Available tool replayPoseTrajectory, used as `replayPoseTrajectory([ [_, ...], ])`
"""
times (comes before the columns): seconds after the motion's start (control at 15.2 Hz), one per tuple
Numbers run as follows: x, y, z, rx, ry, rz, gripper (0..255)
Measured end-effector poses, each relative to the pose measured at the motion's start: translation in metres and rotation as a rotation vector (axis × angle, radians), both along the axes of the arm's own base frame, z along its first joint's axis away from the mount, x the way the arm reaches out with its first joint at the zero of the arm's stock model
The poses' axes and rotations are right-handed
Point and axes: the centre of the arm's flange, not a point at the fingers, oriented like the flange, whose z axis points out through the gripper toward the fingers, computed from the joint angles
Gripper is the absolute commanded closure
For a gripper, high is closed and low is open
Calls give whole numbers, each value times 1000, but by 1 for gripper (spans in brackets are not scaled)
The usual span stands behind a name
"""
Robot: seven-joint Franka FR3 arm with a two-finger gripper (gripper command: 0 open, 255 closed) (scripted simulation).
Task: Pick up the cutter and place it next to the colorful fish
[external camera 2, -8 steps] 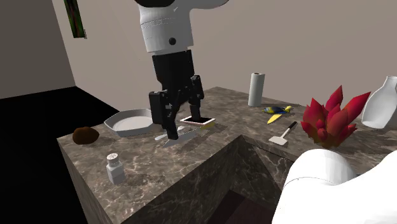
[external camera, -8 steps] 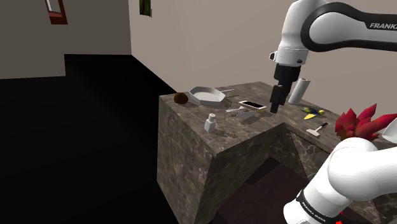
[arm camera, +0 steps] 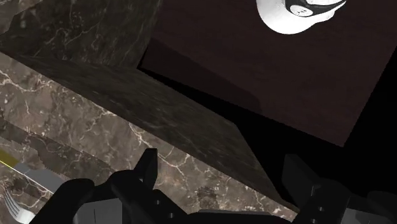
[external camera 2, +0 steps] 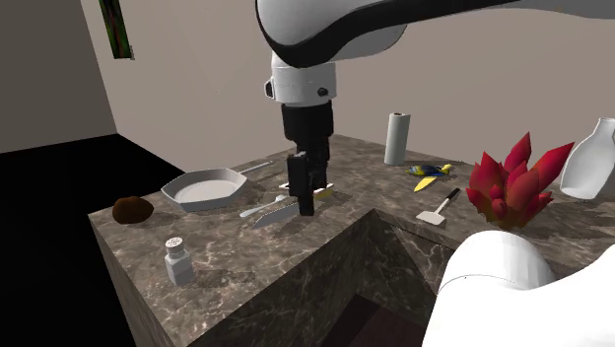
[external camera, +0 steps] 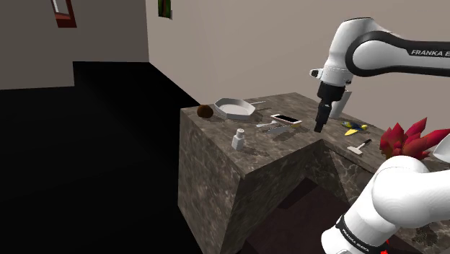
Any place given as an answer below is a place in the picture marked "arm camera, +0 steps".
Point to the silver fork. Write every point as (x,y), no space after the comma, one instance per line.
(18,212)

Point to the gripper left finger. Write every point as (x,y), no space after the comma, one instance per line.
(145,173)

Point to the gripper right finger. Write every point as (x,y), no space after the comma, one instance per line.
(313,189)

